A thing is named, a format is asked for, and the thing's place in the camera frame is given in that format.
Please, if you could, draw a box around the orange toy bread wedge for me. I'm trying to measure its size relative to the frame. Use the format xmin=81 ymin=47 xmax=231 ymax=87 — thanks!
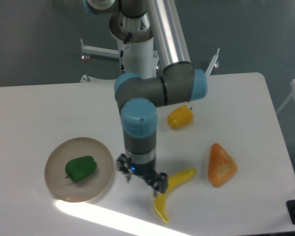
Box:
xmin=208 ymin=143 xmax=238 ymax=187

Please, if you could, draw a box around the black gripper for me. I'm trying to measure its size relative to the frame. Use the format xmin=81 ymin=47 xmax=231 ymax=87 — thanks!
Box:
xmin=117 ymin=153 xmax=168 ymax=196

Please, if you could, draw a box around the yellow toy bell pepper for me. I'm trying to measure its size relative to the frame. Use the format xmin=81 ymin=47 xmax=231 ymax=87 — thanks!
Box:
xmin=167 ymin=105 xmax=194 ymax=129

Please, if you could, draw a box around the beige round plate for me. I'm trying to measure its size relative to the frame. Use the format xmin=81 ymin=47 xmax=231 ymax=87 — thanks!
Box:
xmin=44 ymin=138 xmax=115 ymax=203

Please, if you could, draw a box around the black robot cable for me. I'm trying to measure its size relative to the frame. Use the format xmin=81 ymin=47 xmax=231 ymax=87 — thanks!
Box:
xmin=119 ymin=32 xmax=132 ymax=74

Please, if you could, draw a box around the yellow toy banana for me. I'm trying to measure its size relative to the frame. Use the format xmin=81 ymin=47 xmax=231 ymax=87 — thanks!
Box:
xmin=154 ymin=168 xmax=197 ymax=223

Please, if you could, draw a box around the green toy bell pepper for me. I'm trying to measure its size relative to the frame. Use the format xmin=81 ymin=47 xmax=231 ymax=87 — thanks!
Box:
xmin=64 ymin=155 xmax=97 ymax=182

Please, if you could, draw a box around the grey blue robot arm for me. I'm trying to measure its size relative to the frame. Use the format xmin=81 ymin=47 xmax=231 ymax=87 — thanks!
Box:
xmin=84 ymin=0 xmax=207 ymax=193

